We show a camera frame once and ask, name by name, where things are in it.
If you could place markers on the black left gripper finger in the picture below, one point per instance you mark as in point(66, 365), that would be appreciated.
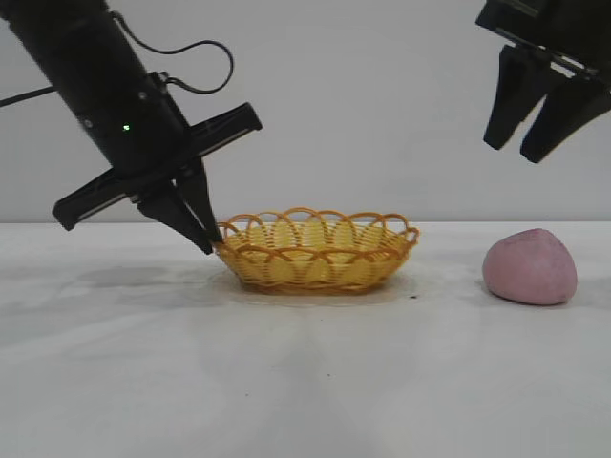
point(200, 200)
point(183, 222)

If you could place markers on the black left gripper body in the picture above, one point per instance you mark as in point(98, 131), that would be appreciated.
point(129, 138)

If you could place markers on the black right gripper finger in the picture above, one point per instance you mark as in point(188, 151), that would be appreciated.
point(511, 100)
point(558, 129)

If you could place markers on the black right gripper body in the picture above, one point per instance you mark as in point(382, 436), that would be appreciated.
point(554, 28)

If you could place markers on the yellow woven wicker basket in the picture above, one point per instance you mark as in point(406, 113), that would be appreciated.
point(315, 257)

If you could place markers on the pink peach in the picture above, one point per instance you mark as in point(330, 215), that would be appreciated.
point(530, 269)

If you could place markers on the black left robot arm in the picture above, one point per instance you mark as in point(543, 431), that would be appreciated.
point(67, 43)

